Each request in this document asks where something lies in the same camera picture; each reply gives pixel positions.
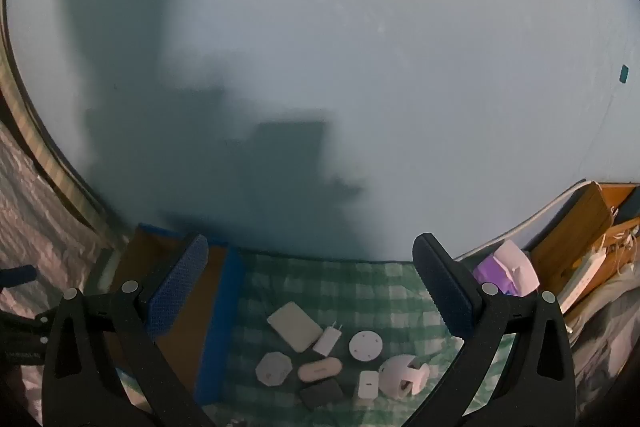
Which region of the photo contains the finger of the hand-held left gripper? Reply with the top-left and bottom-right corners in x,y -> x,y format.
0,264 -> 38,289

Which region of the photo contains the white round disc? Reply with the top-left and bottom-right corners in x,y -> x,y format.
348,329 -> 384,363

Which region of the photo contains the white hexagonal device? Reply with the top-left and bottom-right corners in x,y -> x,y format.
255,351 -> 292,387

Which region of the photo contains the dark grey charger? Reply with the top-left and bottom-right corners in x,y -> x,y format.
300,379 -> 346,410

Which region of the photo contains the pale pink oval case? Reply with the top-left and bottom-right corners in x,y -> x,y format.
297,357 -> 343,383

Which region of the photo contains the green checked cloth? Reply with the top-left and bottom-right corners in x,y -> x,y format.
115,252 -> 521,427

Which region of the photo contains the silver crinkled foil sheet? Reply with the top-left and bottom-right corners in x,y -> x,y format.
0,117 -> 121,427

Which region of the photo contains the white power bank orange plug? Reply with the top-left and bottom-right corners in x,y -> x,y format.
266,302 -> 323,353

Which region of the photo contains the grey bedding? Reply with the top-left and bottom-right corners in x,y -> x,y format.
565,252 -> 640,408

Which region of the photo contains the small white rectangular adapter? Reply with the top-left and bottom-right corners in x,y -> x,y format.
356,370 -> 379,403

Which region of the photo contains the wooden furniture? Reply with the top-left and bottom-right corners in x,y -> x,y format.
530,179 -> 640,298

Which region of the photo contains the white power strip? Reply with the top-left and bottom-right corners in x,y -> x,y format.
557,252 -> 608,313

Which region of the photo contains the blue cardboard box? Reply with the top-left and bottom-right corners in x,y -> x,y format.
107,222 -> 246,408

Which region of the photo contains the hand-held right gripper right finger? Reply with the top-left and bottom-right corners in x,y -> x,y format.
410,233 -> 583,427

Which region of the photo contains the purple tissue pack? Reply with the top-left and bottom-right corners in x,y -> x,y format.
472,239 -> 541,298

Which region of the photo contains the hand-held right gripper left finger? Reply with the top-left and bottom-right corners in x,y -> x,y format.
42,233 -> 216,427

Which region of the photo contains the white plug charger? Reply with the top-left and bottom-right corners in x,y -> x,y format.
312,321 -> 343,356

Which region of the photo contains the white spherical cable reel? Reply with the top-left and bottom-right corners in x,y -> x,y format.
378,354 -> 431,400

